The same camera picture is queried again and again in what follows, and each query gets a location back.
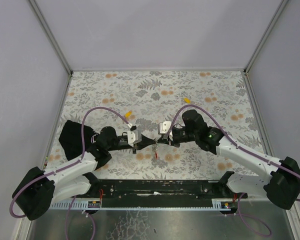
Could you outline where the keyring with red tag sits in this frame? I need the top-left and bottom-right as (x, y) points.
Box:
(152, 139), (159, 160)

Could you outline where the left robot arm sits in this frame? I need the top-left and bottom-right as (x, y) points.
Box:
(9, 121), (156, 220)

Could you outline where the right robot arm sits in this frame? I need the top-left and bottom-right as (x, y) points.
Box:
(158, 109), (300, 210)

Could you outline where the right key with yellow tag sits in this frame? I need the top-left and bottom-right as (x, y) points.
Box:
(183, 97), (200, 106)

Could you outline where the key with yellow tag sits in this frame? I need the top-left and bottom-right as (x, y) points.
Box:
(124, 110), (133, 121)
(183, 97), (200, 106)

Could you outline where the left key with yellow tag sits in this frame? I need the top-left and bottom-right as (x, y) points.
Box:
(124, 110), (133, 121)

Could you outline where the black cloth bag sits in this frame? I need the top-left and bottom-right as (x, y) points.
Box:
(58, 120), (103, 162)

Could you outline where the floral mat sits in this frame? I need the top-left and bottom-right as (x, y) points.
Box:
(45, 71), (263, 180)

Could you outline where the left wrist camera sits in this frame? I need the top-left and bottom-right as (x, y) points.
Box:
(127, 125), (142, 147)

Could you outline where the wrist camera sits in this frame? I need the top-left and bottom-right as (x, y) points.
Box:
(127, 125), (142, 147)
(158, 121), (173, 141)

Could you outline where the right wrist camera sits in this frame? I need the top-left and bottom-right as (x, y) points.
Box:
(158, 121), (173, 141)

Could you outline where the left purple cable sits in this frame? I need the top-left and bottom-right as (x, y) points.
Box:
(9, 106), (136, 240)

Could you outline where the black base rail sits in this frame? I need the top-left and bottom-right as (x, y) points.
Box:
(77, 171), (241, 213)

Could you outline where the aluminium frame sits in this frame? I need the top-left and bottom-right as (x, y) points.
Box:
(14, 0), (300, 240)

